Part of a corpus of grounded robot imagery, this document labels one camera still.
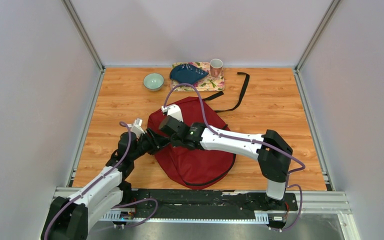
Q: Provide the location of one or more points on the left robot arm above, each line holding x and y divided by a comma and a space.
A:
72, 217

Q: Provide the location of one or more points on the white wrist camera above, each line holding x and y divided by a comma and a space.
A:
174, 111
136, 127

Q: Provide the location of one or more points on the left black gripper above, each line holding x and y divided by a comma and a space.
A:
153, 142

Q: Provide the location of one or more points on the red backpack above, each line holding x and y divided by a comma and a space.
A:
196, 169

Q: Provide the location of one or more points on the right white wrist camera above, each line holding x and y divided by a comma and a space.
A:
174, 111

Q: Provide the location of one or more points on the pink mug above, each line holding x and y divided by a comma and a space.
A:
216, 67

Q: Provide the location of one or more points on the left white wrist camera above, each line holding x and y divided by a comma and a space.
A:
136, 127

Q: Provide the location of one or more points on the light green bowl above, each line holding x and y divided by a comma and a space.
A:
153, 81

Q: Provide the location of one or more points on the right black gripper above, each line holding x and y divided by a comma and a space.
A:
174, 143

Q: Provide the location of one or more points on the floral tray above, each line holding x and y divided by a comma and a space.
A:
206, 84

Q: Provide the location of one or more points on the dark blue leaf plate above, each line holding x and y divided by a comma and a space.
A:
187, 73

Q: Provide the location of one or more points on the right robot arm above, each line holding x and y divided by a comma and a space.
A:
270, 150

